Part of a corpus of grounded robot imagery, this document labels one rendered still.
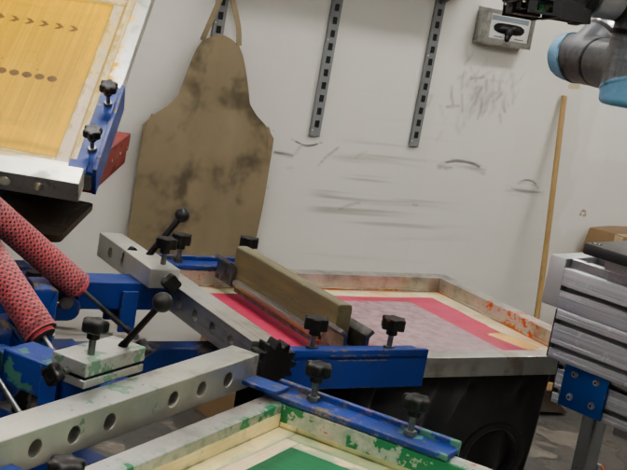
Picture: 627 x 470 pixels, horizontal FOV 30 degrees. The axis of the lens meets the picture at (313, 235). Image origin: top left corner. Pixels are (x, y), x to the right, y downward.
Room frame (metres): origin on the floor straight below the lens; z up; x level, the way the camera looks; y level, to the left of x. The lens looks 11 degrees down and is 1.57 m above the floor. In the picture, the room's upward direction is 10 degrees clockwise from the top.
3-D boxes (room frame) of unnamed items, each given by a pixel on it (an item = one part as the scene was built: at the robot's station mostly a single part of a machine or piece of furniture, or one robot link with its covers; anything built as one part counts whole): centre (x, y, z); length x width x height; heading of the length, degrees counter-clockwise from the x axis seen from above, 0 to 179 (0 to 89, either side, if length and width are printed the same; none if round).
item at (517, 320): (2.31, -0.15, 0.97); 0.79 x 0.58 x 0.04; 123
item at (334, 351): (1.95, -0.10, 0.98); 0.30 x 0.05 x 0.07; 123
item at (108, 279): (2.01, 0.32, 1.02); 0.17 x 0.06 x 0.05; 123
